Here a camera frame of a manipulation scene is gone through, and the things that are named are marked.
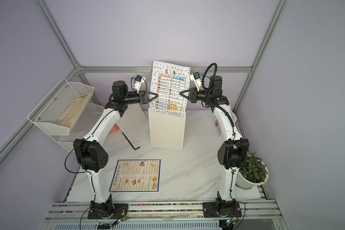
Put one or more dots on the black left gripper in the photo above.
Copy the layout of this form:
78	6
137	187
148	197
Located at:
143	95

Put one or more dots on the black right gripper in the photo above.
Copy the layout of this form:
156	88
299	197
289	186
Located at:
194	95

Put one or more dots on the dotted table price menu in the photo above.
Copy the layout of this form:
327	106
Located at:
170	102

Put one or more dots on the large white board front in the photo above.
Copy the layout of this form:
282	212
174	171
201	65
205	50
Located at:
166	130

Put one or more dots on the large white board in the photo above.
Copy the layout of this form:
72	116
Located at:
132	121
166	130

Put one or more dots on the narrow white rack box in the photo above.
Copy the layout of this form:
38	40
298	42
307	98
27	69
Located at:
224	125

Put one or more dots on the small special menu flyer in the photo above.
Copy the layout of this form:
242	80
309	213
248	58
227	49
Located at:
217	128

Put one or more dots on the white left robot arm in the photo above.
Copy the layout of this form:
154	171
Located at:
89	150

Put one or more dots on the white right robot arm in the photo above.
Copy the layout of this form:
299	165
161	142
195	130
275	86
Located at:
232	153

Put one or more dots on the large white board rear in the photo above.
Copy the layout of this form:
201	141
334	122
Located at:
132	121

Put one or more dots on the pink plastic cup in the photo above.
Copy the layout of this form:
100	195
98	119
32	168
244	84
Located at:
114	129

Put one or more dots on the black allen key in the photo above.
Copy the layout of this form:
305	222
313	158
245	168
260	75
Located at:
133	147

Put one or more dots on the large dim sum menu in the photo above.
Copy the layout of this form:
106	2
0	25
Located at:
136	176

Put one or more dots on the beige cloth in shelf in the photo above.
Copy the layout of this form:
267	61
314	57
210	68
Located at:
67	118

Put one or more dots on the upper white mesh shelf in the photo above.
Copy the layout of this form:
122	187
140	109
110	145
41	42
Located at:
48	111

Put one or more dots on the potted green plant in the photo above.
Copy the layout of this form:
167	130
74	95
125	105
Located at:
253	172

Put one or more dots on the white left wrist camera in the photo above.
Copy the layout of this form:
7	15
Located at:
137	82

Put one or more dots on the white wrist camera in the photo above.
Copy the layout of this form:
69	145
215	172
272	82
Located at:
195	78
137	82

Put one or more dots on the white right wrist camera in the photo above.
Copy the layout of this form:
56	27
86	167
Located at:
195	78

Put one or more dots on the white wire wall basket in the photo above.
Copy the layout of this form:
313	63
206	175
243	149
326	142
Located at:
189	64

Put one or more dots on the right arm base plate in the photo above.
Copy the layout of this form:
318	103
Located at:
226	209

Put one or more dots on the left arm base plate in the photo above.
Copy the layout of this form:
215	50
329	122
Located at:
107	211

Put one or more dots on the aluminium front rail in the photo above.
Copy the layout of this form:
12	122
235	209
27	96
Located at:
166	211

